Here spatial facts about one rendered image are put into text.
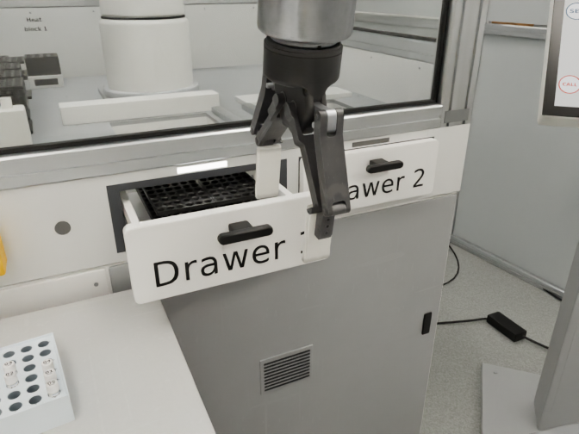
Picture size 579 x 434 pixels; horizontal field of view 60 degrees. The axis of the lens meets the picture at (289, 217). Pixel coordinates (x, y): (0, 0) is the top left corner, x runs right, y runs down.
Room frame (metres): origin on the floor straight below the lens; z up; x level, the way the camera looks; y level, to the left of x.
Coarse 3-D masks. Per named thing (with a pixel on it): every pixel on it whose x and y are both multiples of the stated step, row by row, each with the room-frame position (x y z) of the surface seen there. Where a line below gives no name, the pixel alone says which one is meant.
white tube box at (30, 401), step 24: (48, 336) 0.51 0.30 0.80; (0, 360) 0.46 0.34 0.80; (24, 360) 0.47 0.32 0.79; (0, 384) 0.43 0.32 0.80; (24, 384) 0.43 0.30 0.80; (0, 408) 0.39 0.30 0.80; (24, 408) 0.39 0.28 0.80; (48, 408) 0.40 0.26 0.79; (0, 432) 0.37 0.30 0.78; (24, 432) 0.38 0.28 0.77
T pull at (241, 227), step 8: (232, 224) 0.59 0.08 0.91; (240, 224) 0.59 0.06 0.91; (248, 224) 0.59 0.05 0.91; (224, 232) 0.57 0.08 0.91; (232, 232) 0.57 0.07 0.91; (240, 232) 0.57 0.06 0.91; (248, 232) 0.57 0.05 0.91; (256, 232) 0.58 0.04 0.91; (264, 232) 0.58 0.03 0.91; (224, 240) 0.56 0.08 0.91; (232, 240) 0.56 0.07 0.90; (240, 240) 0.57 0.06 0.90
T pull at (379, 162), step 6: (372, 162) 0.85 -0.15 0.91; (378, 162) 0.84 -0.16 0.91; (384, 162) 0.84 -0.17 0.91; (390, 162) 0.84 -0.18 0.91; (396, 162) 0.84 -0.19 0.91; (402, 162) 0.85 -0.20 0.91; (366, 168) 0.82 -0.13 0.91; (372, 168) 0.82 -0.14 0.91; (378, 168) 0.83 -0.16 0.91; (384, 168) 0.83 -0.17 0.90; (390, 168) 0.84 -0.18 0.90; (396, 168) 0.84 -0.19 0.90
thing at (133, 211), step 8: (280, 184) 0.78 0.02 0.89; (120, 192) 0.75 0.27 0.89; (128, 192) 0.88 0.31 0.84; (136, 192) 0.89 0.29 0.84; (280, 192) 0.76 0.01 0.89; (288, 192) 0.75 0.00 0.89; (128, 200) 0.71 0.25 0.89; (136, 200) 0.85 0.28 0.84; (128, 208) 0.68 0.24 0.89; (136, 208) 0.81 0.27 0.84; (144, 208) 0.81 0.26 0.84; (128, 216) 0.66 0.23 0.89; (136, 216) 0.65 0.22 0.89; (144, 216) 0.78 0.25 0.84
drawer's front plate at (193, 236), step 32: (128, 224) 0.56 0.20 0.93; (160, 224) 0.56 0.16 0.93; (192, 224) 0.58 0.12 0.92; (224, 224) 0.60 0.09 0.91; (256, 224) 0.62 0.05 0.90; (288, 224) 0.64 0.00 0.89; (128, 256) 0.54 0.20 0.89; (160, 256) 0.56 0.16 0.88; (192, 256) 0.58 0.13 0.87; (288, 256) 0.64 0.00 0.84; (160, 288) 0.56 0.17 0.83; (192, 288) 0.58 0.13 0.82
